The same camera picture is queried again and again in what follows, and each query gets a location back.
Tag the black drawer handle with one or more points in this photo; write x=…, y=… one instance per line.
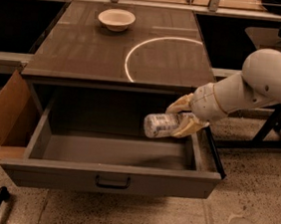
x=102, y=182

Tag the grey open drawer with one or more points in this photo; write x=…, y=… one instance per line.
x=79, y=137

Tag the black table frame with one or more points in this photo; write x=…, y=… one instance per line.
x=259, y=140

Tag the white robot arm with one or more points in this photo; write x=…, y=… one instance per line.
x=257, y=85

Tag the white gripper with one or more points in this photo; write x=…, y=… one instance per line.
x=203, y=101

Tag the white paper bowl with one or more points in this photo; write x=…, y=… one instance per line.
x=117, y=19

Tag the plastic water bottle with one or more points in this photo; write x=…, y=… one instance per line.
x=160, y=125

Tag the grey cabinet counter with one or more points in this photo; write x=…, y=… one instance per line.
x=94, y=72

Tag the black side rail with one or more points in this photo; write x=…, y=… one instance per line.
x=213, y=149

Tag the brown cardboard box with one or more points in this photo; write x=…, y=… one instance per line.
x=18, y=117

